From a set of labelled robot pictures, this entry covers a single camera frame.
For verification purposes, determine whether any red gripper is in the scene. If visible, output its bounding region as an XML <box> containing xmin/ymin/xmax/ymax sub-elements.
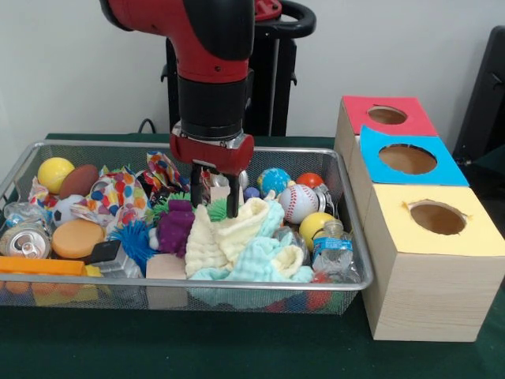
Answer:
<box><xmin>169</xmin><ymin>132</ymin><xmax>256</xmax><ymax>219</ymax></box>

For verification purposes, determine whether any shallow mesh bin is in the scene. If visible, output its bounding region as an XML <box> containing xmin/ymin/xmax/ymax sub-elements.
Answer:
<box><xmin>0</xmin><ymin>140</ymin><xmax>375</xmax><ymax>317</ymax></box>

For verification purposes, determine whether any wooden three-hole box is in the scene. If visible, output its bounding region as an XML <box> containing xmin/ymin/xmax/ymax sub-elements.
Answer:
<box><xmin>333</xmin><ymin>96</ymin><xmax>505</xmax><ymax>343</ymax></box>

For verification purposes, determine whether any green spiky ball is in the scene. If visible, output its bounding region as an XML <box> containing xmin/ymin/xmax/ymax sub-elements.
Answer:
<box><xmin>207</xmin><ymin>198</ymin><xmax>230</xmax><ymax>222</ymax></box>

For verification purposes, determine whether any pale yellow muslin cloth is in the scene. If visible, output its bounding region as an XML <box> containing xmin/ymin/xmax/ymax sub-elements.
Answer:
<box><xmin>184</xmin><ymin>197</ymin><xmax>305</xmax><ymax>280</ymax></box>

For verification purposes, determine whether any purple knobbly toy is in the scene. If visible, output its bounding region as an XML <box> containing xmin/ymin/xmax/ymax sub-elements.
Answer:
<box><xmin>156</xmin><ymin>199</ymin><xmax>196</xmax><ymax>260</ymax></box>

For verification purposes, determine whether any teal muslin cloth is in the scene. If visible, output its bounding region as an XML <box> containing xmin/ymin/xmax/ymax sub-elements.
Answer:
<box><xmin>188</xmin><ymin>189</ymin><xmax>316</xmax><ymax>310</ymax></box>

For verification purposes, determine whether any white baseball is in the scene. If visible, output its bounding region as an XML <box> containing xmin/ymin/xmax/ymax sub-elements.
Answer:
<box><xmin>278</xmin><ymin>184</ymin><xmax>320</xmax><ymax>225</ymax></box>

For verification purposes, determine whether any blue spiky ball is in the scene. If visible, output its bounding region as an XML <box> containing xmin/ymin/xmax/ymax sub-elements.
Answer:
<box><xmin>108</xmin><ymin>219</ymin><xmax>161</xmax><ymax>277</ymax></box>

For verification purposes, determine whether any yellow ball with black band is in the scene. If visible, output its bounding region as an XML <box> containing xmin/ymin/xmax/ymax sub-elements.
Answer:
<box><xmin>298</xmin><ymin>212</ymin><xmax>337</xmax><ymax>252</ymax></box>

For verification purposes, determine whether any brown toy football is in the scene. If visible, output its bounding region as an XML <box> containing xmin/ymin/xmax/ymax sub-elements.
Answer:
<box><xmin>58</xmin><ymin>163</ymin><xmax>100</xmax><ymax>201</ymax></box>

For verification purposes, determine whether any orange foam disc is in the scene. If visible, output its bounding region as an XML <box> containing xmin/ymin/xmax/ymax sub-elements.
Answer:
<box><xmin>50</xmin><ymin>219</ymin><xmax>107</xmax><ymax>261</ymax></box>

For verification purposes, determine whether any dark green table cloth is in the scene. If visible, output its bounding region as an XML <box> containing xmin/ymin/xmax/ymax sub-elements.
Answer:
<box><xmin>0</xmin><ymin>132</ymin><xmax>505</xmax><ymax>379</ymax></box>

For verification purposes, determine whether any plain yellow ball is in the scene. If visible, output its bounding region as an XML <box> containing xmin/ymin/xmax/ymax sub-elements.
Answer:
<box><xmin>37</xmin><ymin>156</ymin><xmax>76</xmax><ymax>195</ymax></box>

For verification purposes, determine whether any orange toy brick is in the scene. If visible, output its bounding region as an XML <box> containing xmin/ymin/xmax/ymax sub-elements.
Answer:
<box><xmin>0</xmin><ymin>255</ymin><xmax>87</xmax><ymax>277</ymax></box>

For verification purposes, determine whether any dark green side-table cloth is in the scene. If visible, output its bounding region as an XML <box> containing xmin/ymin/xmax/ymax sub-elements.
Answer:
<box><xmin>469</xmin><ymin>148</ymin><xmax>505</xmax><ymax>190</ymax></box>

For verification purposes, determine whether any black upright panel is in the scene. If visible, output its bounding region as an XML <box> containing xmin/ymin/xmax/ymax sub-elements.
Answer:
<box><xmin>452</xmin><ymin>25</ymin><xmax>505</xmax><ymax>167</ymax></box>

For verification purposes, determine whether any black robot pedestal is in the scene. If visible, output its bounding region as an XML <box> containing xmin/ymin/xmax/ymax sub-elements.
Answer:
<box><xmin>159</xmin><ymin>0</ymin><xmax>316</xmax><ymax>137</ymax></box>

